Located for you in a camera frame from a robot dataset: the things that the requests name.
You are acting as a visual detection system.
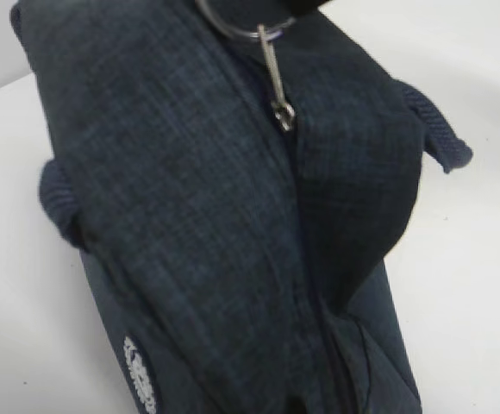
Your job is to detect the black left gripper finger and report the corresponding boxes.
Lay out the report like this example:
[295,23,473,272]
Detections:
[284,0,330,15]

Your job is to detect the silver zipper pull ring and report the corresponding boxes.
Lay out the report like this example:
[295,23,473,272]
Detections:
[196,0,303,134]

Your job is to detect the dark blue insulated lunch bag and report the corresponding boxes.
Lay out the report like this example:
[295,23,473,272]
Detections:
[9,1,472,413]

